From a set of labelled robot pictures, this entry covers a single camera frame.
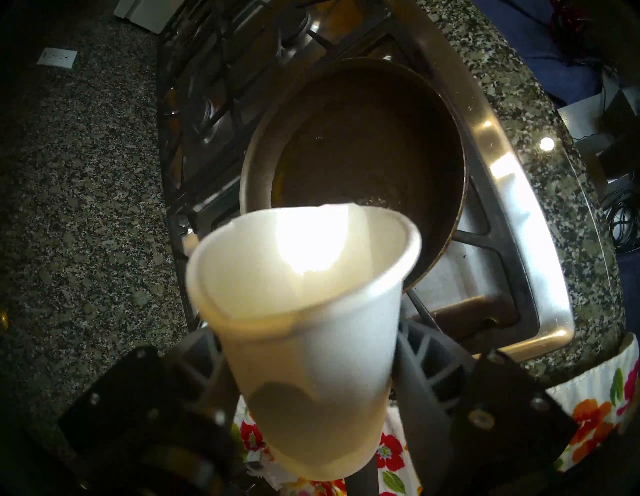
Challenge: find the floral kitchen towel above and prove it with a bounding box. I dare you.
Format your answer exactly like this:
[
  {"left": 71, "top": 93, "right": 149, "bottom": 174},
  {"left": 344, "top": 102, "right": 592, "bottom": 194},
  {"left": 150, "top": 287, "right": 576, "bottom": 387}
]
[{"left": 232, "top": 332, "right": 640, "bottom": 496}]

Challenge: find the red cable bundle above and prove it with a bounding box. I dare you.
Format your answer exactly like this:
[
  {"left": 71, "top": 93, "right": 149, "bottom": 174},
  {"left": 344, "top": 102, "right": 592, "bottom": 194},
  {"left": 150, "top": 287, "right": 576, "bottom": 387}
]
[{"left": 550, "top": 0, "right": 593, "bottom": 32}]

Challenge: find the stainless steel gas cooktop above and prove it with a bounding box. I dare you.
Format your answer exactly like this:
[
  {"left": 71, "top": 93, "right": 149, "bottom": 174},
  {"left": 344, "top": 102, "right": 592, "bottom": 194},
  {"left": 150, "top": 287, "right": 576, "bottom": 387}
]
[{"left": 156, "top": 0, "right": 576, "bottom": 363}]

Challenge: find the brown frying pan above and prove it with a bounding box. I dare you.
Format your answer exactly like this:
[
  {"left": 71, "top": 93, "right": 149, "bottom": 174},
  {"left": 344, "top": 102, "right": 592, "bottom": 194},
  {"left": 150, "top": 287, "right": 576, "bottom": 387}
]
[{"left": 240, "top": 57, "right": 468, "bottom": 293}]

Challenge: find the black cast iron grate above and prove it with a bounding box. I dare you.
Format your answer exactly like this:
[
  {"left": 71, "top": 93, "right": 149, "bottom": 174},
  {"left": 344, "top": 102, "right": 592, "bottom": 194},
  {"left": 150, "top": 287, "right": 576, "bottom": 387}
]
[
  {"left": 157, "top": 30, "right": 526, "bottom": 341},
  {"left": 160, "top": 0, "right": 391, "bottom": 101}
]

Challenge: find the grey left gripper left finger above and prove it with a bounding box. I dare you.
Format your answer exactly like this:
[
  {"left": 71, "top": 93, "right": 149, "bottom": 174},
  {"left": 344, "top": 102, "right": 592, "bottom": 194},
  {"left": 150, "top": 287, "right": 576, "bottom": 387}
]
[{"left": 57, "top": 325, "right": 251, "bottom": 496}]

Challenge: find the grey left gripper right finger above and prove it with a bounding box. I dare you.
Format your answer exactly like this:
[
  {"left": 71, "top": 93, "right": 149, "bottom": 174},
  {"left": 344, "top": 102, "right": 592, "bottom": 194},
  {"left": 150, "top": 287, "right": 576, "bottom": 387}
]
[{"left": 392, "top": 320, "right": 578, "bottom": 496}]

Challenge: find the white wall outlet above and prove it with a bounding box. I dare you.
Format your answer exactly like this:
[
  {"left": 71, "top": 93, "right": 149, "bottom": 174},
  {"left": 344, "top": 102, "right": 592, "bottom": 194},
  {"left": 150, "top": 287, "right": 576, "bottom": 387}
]
[{"left": 36, "top": 47, "right": 78, "bottom": 69}]

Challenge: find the black cable bundle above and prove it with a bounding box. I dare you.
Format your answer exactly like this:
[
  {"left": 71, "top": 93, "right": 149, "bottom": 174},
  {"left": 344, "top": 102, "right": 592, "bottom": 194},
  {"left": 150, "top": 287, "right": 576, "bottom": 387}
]
[{"left": 600, "top": 175, "right": 640, "bottom": 251}]

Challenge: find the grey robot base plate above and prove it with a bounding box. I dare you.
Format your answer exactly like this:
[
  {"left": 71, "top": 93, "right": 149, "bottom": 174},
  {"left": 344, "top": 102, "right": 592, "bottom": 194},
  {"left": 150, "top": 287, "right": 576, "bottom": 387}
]
[{"left": 557, "top": 85, "right": 640, "bottom": 151}]

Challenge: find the white paper cup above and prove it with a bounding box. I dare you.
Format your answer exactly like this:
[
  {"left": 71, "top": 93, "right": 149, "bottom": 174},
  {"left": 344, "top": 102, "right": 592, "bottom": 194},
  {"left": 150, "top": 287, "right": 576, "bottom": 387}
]
[{"left": 186, "top": 202, "right": 423, "bottom": 482}]

